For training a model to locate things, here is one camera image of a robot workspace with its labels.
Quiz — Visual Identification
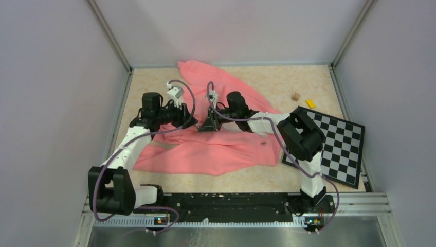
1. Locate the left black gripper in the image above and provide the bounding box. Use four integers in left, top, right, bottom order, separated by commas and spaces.
155, 98, 198, 129

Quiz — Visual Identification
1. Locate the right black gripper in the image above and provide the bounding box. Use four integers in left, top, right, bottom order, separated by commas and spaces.
198, 105, 239, 133

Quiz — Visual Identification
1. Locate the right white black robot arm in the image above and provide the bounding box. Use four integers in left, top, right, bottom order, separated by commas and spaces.
199, 90, 326, 216

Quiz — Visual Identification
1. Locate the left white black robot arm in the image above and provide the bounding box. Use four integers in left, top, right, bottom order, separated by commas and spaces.
88, 88, 197, 215

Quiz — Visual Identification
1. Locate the small wooden cube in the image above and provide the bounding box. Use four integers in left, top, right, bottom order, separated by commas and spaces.
292, 92, 301, 102

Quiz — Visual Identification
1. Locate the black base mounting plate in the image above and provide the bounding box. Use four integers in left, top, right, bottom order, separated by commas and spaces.
133, 192, 335, 223

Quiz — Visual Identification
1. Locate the small yellow block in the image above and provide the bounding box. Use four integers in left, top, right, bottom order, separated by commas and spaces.
305, 99, 316, 109

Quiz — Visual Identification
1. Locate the black white checkerboard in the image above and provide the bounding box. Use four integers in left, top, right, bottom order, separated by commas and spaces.
300, 107, 365, 189

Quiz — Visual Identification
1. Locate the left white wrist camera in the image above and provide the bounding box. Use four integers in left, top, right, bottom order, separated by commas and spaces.
166, 82, 184, 108

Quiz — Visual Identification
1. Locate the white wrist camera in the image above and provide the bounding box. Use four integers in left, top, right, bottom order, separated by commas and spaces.
166, 82, 184, 108
206, 89, 218, 108

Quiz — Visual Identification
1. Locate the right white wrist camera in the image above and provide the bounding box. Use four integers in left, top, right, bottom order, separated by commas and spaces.
206, 89, 218, 108

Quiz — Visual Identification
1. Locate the aluminium front rail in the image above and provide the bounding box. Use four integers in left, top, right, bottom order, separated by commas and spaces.
94, 192, 391, 232

